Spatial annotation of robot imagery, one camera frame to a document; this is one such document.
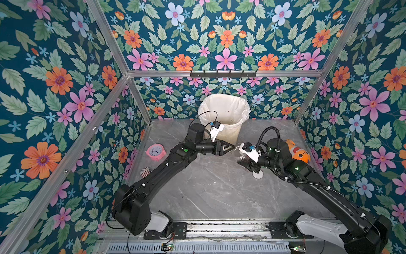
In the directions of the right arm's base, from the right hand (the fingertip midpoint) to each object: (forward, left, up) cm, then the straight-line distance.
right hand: (245, 150), depth 72 cm
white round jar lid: (0, -11, -25) cm, 27 cm away
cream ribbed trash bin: (+14, +7, -4) cm, 16 cm away
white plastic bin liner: (+32, +7, -3) cm, 33 cm away
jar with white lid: (-6, +3, +4) cm, 8 cm away
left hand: (0, +6, +3) cm, 6 cm away
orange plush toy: (+12, -34, -18) cm, 40 cm away
